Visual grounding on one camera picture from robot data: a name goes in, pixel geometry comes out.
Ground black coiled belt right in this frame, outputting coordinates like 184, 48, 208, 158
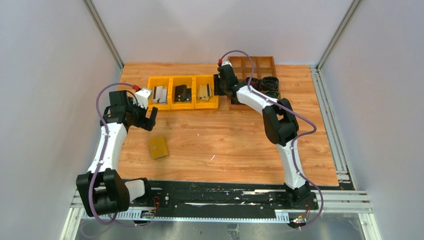
259, 76, 280, 92

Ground yellow bin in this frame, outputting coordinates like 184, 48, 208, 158
170, 75, 195, 110
194, 75, 219, 110
147, 76, 171, 111

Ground black green coiled belt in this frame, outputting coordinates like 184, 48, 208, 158
264, 90, 281, 100

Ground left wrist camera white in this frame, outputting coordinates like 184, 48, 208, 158
134, 87, 152, 110

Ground yellow bin middle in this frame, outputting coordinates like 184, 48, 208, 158
170, 75, 195, 110

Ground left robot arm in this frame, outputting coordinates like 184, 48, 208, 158
76, 88, 158, 217

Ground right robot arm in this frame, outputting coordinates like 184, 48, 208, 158
214, 61, 323, 211

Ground yellow bin right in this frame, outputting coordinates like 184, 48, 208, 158
194, 75, 219, 110

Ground black cards in bin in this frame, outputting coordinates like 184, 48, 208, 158
174, 84, 192, 102

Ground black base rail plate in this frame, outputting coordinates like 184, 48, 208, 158
129, 180, 319, 219

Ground black coiled belt left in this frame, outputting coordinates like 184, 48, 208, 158
245, 77, 261, 92

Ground yellow bin left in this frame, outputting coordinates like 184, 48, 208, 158
147, 76, 171, 111

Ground gold cards in bin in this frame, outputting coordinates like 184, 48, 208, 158
196, 84, 211, 102

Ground yellow leather card holder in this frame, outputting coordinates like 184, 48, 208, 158
148, 135, 170, 160

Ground brown wooden compartment tray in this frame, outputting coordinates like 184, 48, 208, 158
227, 56, 277, 94

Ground silver cards in bin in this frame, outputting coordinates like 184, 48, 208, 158
152, 86, 168, 105

